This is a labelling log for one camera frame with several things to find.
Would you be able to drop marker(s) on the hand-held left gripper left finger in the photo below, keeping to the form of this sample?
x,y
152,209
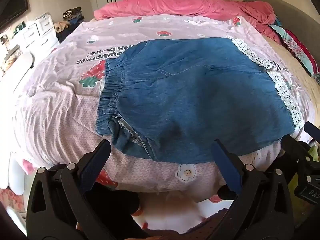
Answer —
x,y
96,161

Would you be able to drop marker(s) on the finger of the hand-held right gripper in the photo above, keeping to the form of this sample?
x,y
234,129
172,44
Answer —
x,y
311,131
292,145

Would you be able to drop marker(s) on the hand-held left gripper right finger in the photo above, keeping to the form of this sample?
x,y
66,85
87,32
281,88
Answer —
x,y
226,166

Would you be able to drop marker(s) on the blue denim pants lace trim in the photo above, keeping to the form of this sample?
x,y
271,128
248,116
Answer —
x,y
190,97

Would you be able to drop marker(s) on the pink strawberry printed blanket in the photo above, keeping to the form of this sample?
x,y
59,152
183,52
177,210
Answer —
x,y
65,105

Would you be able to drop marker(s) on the beige bed sheet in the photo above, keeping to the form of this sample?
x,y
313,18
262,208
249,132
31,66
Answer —
x,y
285,52

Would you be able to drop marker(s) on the grey padded headboard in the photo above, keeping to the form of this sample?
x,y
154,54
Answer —
x,y
290,15

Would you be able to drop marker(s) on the white rounded chair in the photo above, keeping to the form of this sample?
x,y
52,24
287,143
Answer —
x,y
21,67

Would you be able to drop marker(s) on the beige crumpled cloth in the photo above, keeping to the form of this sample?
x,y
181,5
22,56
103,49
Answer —
x,y
61,25

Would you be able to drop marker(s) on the white drawer cabinet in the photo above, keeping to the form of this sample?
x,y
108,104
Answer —
x,y
37,33

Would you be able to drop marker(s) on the pile of dark folded clothes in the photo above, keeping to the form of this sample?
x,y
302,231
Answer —
x,y
73,15

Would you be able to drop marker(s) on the pink duvet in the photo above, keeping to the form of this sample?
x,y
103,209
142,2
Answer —
x,y
190,5

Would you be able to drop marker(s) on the black wall television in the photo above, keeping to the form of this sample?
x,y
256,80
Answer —
x,y
12,7

